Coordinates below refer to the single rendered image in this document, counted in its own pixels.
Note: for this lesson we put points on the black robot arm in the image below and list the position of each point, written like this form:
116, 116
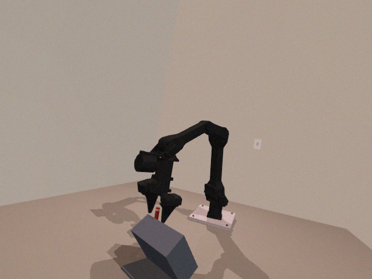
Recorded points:
169, 146

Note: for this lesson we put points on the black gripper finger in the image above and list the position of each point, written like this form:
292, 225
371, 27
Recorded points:
151, 200
166, 211

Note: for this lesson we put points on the red cylindrical peg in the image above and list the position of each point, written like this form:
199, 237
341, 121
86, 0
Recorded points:
157, 213

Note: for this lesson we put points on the dark grey panel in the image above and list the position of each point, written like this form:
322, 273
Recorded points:
168, 255

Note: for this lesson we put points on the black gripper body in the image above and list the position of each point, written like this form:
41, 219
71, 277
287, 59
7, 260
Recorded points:
165, 198

